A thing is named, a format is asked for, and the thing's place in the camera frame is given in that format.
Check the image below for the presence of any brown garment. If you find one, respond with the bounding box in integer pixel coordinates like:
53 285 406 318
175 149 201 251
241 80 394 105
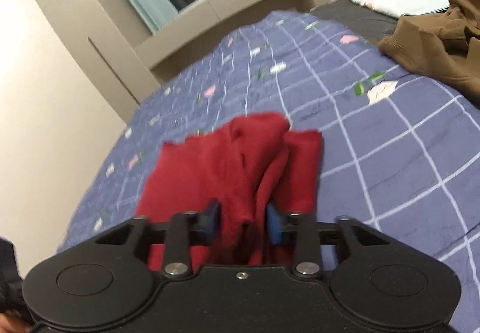
378 0 480 106

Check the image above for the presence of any red long-sleeve sweater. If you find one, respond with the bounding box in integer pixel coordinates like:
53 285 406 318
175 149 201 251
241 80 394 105
135 112 323 270

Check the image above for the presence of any blue plaid floral bedspread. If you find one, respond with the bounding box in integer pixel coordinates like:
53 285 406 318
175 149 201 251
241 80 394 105
62 11 479 332

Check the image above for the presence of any dark grey bed sheet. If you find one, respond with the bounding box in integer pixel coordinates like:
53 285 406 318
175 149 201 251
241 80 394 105
310 0 398 45

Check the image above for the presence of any beige built-in window cabinet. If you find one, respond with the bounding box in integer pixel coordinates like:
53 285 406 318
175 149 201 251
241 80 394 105
26 0 418 124

